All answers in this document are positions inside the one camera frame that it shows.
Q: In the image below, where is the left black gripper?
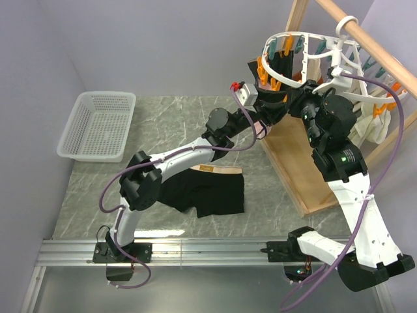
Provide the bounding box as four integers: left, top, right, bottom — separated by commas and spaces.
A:
226, 86, 287, 140

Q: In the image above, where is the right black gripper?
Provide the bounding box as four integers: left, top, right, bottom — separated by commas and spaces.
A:
284, 79, 332, 148

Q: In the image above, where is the white round clip hanger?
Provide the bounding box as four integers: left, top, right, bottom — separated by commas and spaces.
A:
259, 15, 408, 105

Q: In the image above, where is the black boxer briefs tan waistband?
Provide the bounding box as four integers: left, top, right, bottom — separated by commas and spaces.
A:
158, 164, 244, 218

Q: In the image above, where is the pink underwear navy trim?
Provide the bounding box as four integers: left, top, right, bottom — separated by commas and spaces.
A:
253, 81, 273, 140

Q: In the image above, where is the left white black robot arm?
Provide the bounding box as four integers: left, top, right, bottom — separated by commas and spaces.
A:
107, 83, 286, 262

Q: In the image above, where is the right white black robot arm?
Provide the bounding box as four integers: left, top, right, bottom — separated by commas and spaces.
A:
286, 81, 415, 291

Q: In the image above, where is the cream hanging underwear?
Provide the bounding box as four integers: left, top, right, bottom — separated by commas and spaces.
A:
313, 54, 369, 101

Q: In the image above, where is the pale green hanging underwear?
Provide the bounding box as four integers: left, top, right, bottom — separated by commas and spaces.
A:
348, 102, 397, 147

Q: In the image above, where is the black hanging garment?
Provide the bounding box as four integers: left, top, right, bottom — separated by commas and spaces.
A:
248, 50, 294, 81

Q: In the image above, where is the white plastic basket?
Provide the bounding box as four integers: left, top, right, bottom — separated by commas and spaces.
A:
57, 91, 136, 163

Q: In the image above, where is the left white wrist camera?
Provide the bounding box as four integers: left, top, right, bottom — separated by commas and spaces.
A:
230, 82, 258, 107

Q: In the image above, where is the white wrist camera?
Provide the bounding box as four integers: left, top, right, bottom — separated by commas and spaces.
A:
230, 82, 258, 107
327, 66, 345, 81

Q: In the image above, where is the wooden drying rack frame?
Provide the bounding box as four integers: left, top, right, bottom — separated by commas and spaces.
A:
257, 1, 416, 216

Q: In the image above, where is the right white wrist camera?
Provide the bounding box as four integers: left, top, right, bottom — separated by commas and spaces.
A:
327, 66, 345, 81

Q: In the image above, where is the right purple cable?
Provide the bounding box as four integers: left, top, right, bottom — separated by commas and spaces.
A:
279, 72, 405, 312

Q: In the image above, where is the purple cable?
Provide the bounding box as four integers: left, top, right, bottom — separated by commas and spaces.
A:
279, 72, 405, 312
97, 91, 266, 290

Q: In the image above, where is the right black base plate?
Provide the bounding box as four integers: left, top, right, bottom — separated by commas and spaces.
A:
260, 226, 319, 283

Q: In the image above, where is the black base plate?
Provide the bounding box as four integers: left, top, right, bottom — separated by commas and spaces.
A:
260, 226, 319, 283
92, 225, 152, 286

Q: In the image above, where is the aluminium mounting rail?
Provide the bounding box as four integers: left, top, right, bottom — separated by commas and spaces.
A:
19, 236, 392, 313

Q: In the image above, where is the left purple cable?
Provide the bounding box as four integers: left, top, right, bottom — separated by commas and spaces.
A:
97, 91, 266, 290

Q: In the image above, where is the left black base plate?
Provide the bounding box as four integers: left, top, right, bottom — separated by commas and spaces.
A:
92, 225, 152, 286

